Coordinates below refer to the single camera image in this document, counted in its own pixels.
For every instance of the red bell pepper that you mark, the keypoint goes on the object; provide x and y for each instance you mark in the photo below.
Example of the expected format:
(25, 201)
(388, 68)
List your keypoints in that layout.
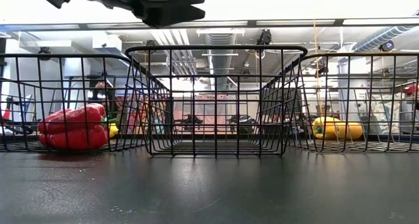
(75, 132)

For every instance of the yellow oval fruit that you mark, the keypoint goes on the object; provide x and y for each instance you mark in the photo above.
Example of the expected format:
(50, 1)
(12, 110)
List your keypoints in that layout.
(352, 131)

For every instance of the black background robot arm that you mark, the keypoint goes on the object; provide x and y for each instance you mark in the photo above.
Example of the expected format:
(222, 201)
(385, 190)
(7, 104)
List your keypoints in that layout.
(188, 120)
(242, 120)

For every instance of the person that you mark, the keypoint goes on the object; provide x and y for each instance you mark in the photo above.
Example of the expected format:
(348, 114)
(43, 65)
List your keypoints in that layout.
(99, 93)

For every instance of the small yellow fruit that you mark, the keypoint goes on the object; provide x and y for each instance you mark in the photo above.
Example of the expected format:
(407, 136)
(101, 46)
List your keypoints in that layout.
(113, 131)

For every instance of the yellow bell pepper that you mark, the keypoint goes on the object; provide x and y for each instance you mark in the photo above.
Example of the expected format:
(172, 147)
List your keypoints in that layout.
(322, 127)

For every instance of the black round ceiling lamp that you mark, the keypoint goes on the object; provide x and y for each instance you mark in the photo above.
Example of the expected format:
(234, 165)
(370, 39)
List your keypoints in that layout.
(387, 46)

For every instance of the grey corrugated ventilation duct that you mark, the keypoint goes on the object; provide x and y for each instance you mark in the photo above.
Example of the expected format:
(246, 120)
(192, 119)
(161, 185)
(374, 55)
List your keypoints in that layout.
(220, 60)

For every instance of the overhead frame beam with lights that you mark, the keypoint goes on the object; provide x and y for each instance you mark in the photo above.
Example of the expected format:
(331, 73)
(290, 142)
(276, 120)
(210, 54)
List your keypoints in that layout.
(252, 23)

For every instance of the black hanging ceiling camera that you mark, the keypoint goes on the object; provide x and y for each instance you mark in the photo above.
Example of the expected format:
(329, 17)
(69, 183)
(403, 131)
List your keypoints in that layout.
(264, 37)

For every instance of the silver ceiling duct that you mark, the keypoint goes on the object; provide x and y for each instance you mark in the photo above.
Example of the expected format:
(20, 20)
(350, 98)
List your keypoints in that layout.
(383, 34)

